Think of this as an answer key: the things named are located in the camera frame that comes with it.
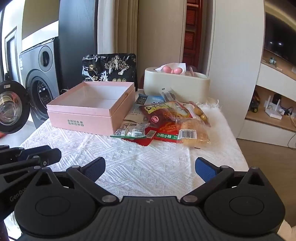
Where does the yellow bread packet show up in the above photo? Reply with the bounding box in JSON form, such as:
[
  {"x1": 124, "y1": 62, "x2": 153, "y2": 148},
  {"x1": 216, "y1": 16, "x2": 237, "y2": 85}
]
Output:
[{"x1": 178, "y1": 118, "x2": 212, "y2": 147}]

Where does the cream tissue box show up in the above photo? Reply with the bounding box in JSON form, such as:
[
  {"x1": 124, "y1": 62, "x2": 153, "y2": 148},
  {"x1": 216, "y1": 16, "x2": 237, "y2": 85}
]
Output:
[{"x1": 143, "y1": 66, "x2": 211, "y2": 104}]

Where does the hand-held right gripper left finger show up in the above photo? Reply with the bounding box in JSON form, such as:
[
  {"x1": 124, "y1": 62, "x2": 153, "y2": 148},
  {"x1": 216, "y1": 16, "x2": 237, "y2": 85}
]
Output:
[{"x1": 35, "y1": 157, "x2": 119, "y2": 206}]

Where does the dark framed door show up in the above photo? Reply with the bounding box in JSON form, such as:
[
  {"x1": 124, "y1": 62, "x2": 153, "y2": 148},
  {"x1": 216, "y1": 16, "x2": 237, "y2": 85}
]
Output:
[{"x1": 5, "y1": 27, "x2": 18, "y2": 82}]

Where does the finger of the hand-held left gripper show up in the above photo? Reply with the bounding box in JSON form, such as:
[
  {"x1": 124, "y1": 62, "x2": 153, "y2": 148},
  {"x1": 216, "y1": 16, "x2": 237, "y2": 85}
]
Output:
[
  {"x1": 0, "y1": 145, "x2": 52, "y2": 165},
  {"x1": 0, "y1": 148, "x2": 62, "y2": 186}
]

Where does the red wooden door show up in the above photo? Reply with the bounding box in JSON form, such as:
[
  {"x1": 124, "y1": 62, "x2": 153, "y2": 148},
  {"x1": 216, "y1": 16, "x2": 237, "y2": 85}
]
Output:
[{"x1": 184, "y1": 0, "x2": 201, "y2": 68}]

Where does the beige curtain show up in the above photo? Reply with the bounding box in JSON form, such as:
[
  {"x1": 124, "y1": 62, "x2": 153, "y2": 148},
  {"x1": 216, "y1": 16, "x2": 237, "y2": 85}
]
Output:
[{"x1": 97, "y1": 0, "x2": 139, "y2": 56}]

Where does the red green-band snack packet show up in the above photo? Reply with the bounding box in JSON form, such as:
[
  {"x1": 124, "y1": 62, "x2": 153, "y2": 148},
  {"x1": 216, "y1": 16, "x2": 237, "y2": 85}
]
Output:
[{"x1": 122, "y1": 126, "x2": 184, "y2": 147}]

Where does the white power strip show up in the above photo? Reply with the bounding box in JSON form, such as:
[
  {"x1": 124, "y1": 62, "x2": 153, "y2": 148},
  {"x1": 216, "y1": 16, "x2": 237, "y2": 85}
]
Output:
[{"x1": 279, "y1": 105, "x2": 293, "y2": 116}]

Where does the black television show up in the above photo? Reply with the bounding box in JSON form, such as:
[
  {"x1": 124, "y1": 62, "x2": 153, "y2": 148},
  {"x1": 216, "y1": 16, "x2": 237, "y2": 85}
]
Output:
[{"x1": 264, "y1": 10, "x2": 296, "y2": 63}]

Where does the grey washing machine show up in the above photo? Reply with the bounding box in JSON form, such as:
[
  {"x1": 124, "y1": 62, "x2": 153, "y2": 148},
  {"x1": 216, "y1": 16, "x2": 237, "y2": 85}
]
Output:
[{"x1": 18, "y1": 37, "x2": 61, "y2": 129}]

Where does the white tissue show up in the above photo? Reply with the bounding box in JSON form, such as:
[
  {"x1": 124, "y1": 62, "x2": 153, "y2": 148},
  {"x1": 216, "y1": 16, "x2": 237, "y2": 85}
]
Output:
[{"x1": 154, "y1": 62, "x2": 187, "y2": 73}]

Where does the pink cardboard box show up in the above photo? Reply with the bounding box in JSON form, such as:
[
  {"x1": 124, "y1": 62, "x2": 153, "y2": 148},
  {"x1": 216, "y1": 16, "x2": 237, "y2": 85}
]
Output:
[{"x1": 46, "y1": 82, "x2": 136, "y2": 137}]

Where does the white green-edged snack packet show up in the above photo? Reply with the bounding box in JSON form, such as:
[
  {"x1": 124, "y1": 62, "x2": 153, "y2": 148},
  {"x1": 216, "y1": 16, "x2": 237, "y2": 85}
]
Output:
[{"x1": 110, "y1": 122, "x2": 151, "y2": 140}]

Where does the dark-topped blue snack packet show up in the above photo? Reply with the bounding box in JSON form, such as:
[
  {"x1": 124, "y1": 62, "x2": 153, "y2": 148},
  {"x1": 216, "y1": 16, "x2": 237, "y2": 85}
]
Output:
[{"x1": 124, "y1": 94, "x2": 149, "y2": 123}]

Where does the white router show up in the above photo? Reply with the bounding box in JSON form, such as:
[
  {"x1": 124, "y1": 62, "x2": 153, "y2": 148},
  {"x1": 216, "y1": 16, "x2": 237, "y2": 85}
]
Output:
[{"x1": 264, "y1": 97, "x2": 286, "y2": 120}]

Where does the clear packet of yellow balls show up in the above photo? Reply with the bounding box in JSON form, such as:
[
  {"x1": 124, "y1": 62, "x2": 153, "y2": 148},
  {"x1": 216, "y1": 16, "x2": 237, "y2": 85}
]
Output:
[{"x1": 188, "y1": 101, "x2": 211, "y2": 127}]

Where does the light blue snack packet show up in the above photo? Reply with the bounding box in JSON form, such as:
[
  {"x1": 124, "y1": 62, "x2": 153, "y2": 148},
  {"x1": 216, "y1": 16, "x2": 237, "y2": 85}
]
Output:
[{"x1": 147, "y1": 95, "x2": 166, "y2": 105}]

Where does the red yellow-banner snack packet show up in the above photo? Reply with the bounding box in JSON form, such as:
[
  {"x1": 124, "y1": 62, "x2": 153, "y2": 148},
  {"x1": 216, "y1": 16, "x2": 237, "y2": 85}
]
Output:
[{"x1": 143, "y1": 101, "x2": 193, "y2": 133}]

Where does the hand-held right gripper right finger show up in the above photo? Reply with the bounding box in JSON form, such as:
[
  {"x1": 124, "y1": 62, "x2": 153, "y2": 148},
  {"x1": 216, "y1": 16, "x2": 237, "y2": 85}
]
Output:
[{"x1": 180, "y1": 157, "x2": 266, "y2": 206}]

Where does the tall black cabinet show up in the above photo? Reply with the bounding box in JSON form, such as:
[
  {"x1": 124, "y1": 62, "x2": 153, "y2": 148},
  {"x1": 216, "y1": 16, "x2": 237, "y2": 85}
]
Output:
[{"x1": 58, "y1": 0, "x2": 99, "y2": 90}]

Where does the brown bar in clear packet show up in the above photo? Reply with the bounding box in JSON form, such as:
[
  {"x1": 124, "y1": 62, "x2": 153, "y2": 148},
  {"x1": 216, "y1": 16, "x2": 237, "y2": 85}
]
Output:
[{"x1": 160, "y1": 91, "x2": 179, "y2": 103}]

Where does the pink round ornament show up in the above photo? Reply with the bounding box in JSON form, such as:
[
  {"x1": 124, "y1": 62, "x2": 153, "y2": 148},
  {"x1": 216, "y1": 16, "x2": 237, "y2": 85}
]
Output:
[{"x1": 162, "y1": 65, "x2": 184, "y2": 75}]

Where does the white wooden shelf unit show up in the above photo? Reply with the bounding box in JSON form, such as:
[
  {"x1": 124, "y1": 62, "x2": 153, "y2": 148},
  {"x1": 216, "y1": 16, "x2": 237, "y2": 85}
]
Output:
[{"x1": 237, "y1": 0, "x2": 296, "y2": 139}]

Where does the black gold-printed snack bag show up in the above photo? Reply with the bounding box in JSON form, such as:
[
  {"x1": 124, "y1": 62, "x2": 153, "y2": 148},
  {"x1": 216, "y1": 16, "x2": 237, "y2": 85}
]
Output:
[{"x1": 82, "y1": 53, "x2": 138, "y2": 92}]

